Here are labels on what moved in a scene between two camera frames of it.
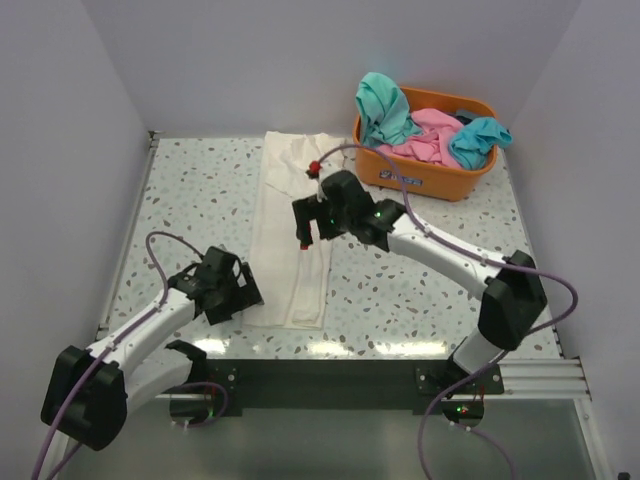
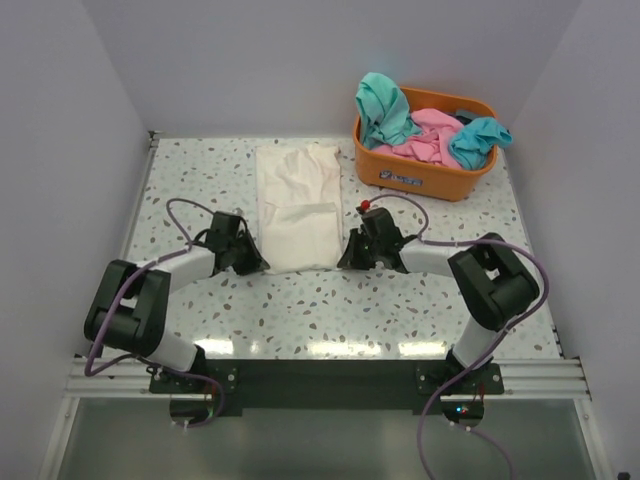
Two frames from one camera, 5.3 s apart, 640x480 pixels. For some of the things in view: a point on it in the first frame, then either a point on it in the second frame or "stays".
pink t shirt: x=433 y=143 stays
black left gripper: x=251 y=288 -> x=242 y=253
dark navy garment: x=466 y=116 stays
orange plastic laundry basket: x=387 y=171 stays
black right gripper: x=305 y=216 -> x=361 y=251
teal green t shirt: x=383 y=110 stays
